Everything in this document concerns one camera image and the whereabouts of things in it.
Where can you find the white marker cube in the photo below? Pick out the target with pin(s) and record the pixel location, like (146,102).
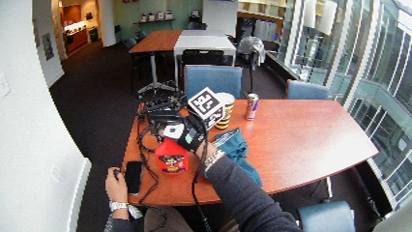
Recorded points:
(207,105)

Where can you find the teal cloth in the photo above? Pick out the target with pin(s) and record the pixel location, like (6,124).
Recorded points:
(238,151)

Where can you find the silver wristwatch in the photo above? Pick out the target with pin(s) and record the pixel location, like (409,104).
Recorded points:
(119,205)

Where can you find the the person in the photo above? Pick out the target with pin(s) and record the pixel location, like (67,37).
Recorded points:
(241,199)

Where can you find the black electronics box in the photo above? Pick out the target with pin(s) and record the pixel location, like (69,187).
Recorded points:
(166,108)

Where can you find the silver drink can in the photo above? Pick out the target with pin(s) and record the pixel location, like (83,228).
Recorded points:
(253,107)

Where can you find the yellow black striped cup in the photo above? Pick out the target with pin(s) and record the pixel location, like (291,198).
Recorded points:
(226,111)

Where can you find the grey jacket on stand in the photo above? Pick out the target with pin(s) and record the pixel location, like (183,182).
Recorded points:
(251,47)

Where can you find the white table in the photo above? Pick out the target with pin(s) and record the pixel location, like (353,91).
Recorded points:
(205,42)

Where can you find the black smartphone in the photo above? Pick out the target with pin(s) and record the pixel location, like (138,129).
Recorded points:
(134,177)

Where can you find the blue chair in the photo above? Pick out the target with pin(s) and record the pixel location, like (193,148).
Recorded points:
(327,216)
(214,80)
(307,90)

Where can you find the black mesh chair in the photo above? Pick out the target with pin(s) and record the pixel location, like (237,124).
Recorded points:
(202,57)

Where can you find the brown wooden table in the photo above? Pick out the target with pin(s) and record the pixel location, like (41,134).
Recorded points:
(157,41)

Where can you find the wall shelf with items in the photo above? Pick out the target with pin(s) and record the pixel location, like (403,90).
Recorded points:
(155,18)

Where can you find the white board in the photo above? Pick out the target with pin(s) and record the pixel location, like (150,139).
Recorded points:
(219,16)

